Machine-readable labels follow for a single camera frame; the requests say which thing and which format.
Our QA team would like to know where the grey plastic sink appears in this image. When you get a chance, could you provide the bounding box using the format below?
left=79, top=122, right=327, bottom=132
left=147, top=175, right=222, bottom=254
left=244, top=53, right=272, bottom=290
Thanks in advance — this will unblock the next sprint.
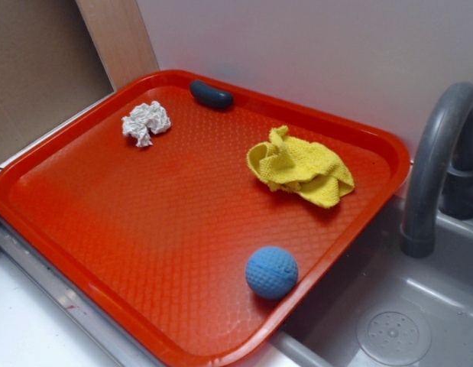
left=271, top=199, right=473, bottom=366

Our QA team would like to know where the grey plastic faucet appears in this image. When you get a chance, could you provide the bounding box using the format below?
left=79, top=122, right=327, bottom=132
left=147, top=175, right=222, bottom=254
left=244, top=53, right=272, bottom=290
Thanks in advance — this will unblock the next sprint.
left=400, top=82, right=473, bottom=258

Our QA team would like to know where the dark grey bean-shaped object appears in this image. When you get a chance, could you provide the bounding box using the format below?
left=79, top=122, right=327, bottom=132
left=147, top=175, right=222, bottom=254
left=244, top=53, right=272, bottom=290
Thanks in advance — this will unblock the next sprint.
left=189, top=80, right=234, bottom=110

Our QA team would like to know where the crumpled white paper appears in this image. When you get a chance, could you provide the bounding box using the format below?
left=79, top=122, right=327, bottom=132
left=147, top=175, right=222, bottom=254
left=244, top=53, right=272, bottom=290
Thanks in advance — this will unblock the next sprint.
left=121, top=101, right=172, bottom=148

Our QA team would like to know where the light wooden board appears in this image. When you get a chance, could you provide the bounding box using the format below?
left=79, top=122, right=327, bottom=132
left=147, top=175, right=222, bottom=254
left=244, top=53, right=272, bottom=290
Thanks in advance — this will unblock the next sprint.
left=76, top=0, right=159, bottom=90

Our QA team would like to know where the brown cardboard panel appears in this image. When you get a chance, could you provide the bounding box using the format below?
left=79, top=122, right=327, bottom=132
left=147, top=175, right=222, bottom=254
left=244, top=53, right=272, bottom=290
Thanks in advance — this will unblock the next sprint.
left=0, top=1, right=112, bottom=164

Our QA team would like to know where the yellow cloth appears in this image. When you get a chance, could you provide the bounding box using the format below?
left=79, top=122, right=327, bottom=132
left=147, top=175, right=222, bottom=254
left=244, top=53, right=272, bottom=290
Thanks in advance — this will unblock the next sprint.
left=247, top=125, right=355, bottom=209

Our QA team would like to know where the blue dimpled ball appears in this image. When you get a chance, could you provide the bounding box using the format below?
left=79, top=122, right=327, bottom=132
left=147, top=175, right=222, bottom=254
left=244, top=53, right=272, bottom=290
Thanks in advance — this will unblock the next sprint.
left=245, top=246, right=299, bottom=300

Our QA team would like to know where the red plastic tray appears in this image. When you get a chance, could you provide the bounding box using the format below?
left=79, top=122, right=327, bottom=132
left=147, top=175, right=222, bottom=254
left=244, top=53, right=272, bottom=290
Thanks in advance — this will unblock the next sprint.
left=0, top=70, right=410, bottom=366

